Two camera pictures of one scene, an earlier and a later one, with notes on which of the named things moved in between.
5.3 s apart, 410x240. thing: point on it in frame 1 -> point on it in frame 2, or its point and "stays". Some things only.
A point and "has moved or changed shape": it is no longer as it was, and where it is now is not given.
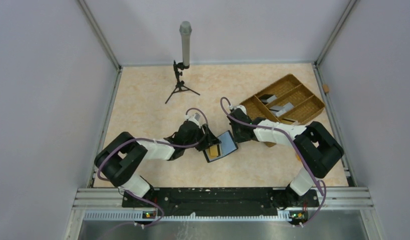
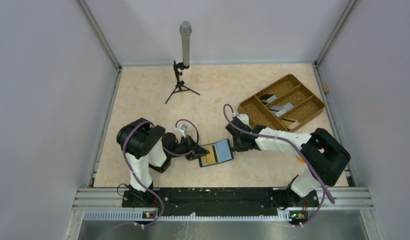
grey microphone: x=185 y=28 stays
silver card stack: x=280 y=110 stays
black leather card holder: x=227 y=145 has moved or changed shape
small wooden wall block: x=325 y=88 stays
